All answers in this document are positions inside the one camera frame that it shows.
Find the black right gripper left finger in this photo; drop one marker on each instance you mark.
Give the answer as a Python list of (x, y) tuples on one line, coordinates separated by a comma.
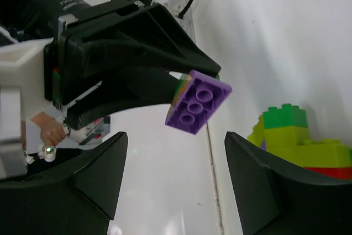
[(78, 196)]

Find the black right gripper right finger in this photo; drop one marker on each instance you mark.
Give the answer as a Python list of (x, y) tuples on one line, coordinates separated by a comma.
[(274, 196)]

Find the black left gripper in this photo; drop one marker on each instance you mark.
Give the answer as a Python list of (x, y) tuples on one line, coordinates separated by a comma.
[(91, 53)]

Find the purple lego brick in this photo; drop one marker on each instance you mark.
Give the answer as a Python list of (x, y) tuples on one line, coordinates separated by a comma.
[(196, 100)]

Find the lime green lego stack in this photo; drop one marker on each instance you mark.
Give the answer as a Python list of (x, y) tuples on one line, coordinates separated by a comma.
[(284, 132)]

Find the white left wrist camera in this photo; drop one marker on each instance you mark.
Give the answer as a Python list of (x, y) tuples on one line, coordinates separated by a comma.
[(22, 99)]

